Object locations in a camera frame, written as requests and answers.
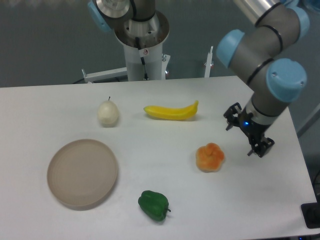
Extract white metal bracket left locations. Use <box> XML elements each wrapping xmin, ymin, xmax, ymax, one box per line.
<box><xmin>81</xmin><ymin>67</ymin><xmax>127</xmax><ymax>83</ymax></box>

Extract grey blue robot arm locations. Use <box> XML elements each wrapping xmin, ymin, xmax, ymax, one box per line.
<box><xmin>87</xmin><ymin>0</ymin><xmax>310</xmax><ymax>157</ymax></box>

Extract yellow toy banana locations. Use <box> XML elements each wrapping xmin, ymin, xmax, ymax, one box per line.
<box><xmin>143</xmin><ymin>100</ymin><xmax>199</xmax><ymax>121</ymax></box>

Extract green toy bell pepper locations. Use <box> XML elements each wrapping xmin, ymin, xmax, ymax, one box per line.
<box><xmin>138</xmin><ymin>190</ymin><xmax>171</xmax><ymax>222</ymax></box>

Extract black base cable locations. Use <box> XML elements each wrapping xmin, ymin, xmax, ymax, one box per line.
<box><xmin>135</xmin><ymin>36</ymin><xmax>150</xmax><ymax>81</ymax></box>

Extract blue plastic bag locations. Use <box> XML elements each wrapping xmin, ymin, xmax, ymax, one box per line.
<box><xmin>280</xmin><ymin>0</ymin><xmax>320</xmax><ymax>13</ymax></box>

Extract orange toy bread roll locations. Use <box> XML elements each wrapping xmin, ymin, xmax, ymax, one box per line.
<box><xmin>195</xmin><ymin>142</ymin><xmax>225</xmax><ymax>172</ymax></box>

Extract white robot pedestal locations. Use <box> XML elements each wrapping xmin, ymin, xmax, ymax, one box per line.
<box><xmin>115</xmin><ymin>11</ymin><xmax>170</xmax><ymax>81</ymax></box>

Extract white metal bracket right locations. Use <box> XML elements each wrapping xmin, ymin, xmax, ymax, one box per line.
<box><xmin>204</xmin><ymin>46</ymin><xmax>214</xmax><ymax>78</ymax></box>

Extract black device at edge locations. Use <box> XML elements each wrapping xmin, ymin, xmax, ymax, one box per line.
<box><xmin>301</xmin><ymin>202</ymin><xmax>320</xmax><ymax>229</ymax></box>

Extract white metal bracket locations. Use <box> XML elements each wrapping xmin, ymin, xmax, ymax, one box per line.
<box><xmin>81</xmin><ymin>67</ymin><xmax>127</xmax><ymax>83</ymax></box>
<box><xmin>204</xmin><ymin>46</ymin><xmax>214</xmax><ymax>78</ymax></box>

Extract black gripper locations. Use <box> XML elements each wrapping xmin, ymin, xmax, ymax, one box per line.
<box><xmin>223</xmin><ymin>102</ymin><xmax>275</xmax><ymax>158</ymax></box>

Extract beige round plate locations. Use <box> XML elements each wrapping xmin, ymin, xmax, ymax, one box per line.
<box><xmin>46</xmin><ymin>139</ymin><xmax>118</xmax><ymax>211</ymax></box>

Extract white toy pear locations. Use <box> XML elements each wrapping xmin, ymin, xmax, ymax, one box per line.
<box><xmin>97</xmin><ymin>96</ymin><xmax>120</xmax><ymax>127</ymax></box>

